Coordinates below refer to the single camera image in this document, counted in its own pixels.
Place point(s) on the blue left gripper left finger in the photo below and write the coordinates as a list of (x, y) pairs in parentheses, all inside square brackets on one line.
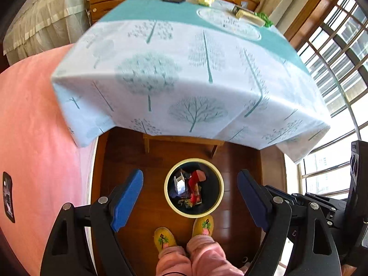
[(124, 199)]

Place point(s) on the cream rimmed blue trash bin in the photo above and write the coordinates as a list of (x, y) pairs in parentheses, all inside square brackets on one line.
[(177, 192)]

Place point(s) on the yellow slipper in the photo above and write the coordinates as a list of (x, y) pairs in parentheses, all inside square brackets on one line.
[(163, 238), (203, 226)]

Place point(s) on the left pink trouser leg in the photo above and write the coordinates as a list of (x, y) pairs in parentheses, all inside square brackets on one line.
[(173, 261)]

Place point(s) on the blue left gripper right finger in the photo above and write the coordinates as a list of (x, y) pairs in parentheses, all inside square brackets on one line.
[(257, 201)]

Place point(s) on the tree print tablecloth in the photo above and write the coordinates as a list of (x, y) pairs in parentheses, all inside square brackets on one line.
[(188, 70)]

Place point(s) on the right yellow slipper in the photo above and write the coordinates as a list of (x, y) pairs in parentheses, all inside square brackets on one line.
[(203, 226)]

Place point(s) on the pink bed sheet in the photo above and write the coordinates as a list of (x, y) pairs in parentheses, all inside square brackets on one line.
[(37, 151)]

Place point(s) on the pink trouser leg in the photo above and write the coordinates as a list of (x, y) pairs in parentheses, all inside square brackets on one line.
[(173, 261), (208, 257)]

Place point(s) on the red paper sheet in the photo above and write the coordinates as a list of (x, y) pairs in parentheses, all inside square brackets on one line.
[(195, 178)]

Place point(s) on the black phone on bed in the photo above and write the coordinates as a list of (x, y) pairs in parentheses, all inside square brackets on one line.
[(7, 197)]

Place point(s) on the window metal grille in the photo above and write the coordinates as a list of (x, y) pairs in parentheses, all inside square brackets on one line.
[(335, 53)]

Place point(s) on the right pink trouser leg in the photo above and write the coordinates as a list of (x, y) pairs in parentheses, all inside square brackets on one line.
[(208, 257)]

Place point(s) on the left yellow slipper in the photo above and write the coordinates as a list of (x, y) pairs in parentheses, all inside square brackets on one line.
[(163, 238)]

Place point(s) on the cream lace covered furniture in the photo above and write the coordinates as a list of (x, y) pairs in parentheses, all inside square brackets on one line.
[(41, 25)]

